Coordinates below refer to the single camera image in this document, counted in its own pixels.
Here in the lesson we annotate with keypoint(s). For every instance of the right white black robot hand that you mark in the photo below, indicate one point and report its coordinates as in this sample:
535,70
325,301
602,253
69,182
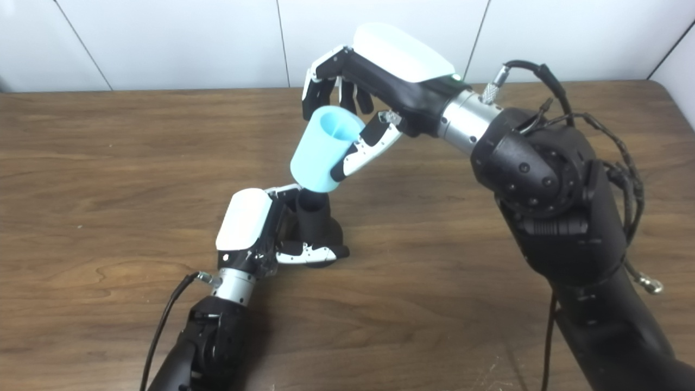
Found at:
402,60

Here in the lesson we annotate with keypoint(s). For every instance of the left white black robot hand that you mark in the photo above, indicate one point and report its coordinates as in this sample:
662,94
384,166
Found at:
244,217

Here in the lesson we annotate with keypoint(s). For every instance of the black funnel-shaped nozzle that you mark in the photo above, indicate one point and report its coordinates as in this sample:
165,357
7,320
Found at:
315,222

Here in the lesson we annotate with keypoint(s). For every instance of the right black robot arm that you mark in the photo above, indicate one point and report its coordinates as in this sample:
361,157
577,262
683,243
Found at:
570,228

